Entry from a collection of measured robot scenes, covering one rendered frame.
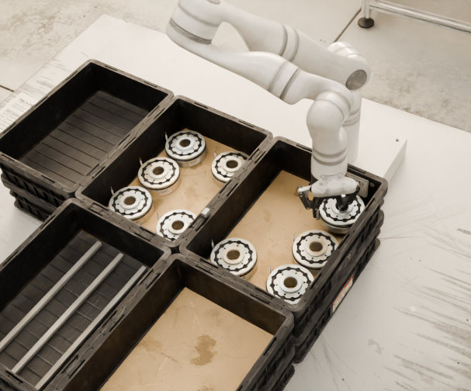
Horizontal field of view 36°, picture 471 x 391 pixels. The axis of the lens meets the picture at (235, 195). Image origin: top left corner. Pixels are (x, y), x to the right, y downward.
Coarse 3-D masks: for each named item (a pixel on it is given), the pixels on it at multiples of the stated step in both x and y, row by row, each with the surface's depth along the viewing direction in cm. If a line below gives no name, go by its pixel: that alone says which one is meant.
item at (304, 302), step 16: (272, 144) 168; (288, 144) 168; (256, 160) 165; (240, 176) 162; (368, 176) 159; (384, 192) 157; (192, 240) 152; (352, 240) 150; (192, 256) 149; (336, 256) 146; (224, 272) 145; (320, 272) 144; (256, 288) 143; (320, 288) 144; (288, 304) 139; (304, 304) 139
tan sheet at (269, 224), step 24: (264, 192) 172; (288, 192) 171; (264, 216) 167; (288, 216) 166; (312, 216) 166; (264, 240) 162; (288, 240) 162; (264, 264) 158; (288, 264) 158; (264, 288) 154; (288, 288) 154
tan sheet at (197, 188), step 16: (208, 144) 184; (208, 160) 180; (192, 176) 177; (208, 176) 177; (176, 192) 174; (192, 192) 174; (208, 192) 173; (160, 208) 171; (176, 208) 171; (192, 208) 170; (144, 224) 168
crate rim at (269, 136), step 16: (176, 96) 182; (160, 112) 179; (224, 112) 177; (144, 128) 175; (256, 128) 172; (128, 144) 172; (112, 160) 169; (96, 176) 166; (80, 192) 163; (224, 192) 160; (96, 208) 160; (208, 208) 157; (128, 224) 156; (192, 224) 155; (160, 240) 152; (176, 240) 152
